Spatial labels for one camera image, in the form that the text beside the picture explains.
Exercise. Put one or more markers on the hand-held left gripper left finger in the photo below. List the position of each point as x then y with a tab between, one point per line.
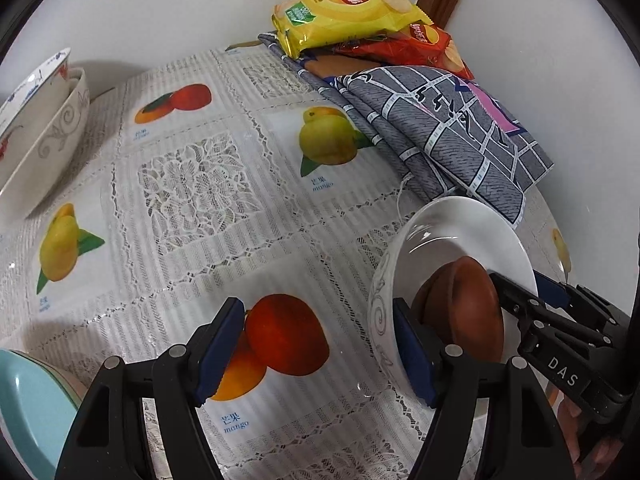
220	355

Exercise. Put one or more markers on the fruit print tablecloth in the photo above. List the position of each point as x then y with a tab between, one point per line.
200	185

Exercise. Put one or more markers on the light blue square plate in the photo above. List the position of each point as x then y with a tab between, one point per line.
25	410

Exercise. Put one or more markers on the red chip bag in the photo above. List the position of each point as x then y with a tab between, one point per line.
415	52

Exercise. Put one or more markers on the large grey swirl bowl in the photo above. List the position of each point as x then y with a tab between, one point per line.
45	160

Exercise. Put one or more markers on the brown packet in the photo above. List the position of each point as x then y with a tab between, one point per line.
340	65

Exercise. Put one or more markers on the person's right hand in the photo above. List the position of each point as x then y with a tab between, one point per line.
595	447

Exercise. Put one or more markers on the light green plate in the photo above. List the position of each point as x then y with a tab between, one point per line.
67	385

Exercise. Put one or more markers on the grey checkered cloth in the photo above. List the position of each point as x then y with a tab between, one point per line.
450	125

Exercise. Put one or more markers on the small brown bowl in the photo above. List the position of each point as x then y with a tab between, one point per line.
465	305

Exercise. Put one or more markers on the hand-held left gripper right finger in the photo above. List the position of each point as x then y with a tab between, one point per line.
412	355

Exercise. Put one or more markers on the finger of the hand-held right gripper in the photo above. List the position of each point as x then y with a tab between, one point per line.
552	287
517	305

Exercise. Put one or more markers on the yellow chip bag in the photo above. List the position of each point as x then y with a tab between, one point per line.
345	15

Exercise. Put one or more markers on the blue patterned porcelain bowl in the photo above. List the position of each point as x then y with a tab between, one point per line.
25	105

